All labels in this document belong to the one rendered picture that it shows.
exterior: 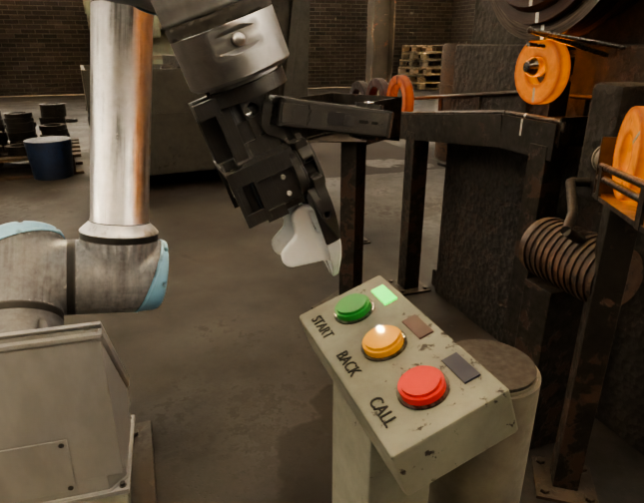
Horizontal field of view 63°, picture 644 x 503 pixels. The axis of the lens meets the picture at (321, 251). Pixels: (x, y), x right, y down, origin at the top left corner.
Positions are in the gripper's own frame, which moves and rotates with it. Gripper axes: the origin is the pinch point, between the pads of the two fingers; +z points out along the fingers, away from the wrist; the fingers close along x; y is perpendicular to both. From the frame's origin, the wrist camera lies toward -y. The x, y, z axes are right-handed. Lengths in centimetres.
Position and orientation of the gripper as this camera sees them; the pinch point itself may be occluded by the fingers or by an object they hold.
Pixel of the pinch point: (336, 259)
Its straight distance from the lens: 54.7
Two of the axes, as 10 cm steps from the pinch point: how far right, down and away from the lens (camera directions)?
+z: 3.2, 8.3, 4.4
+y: -8.8, 4.3, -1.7
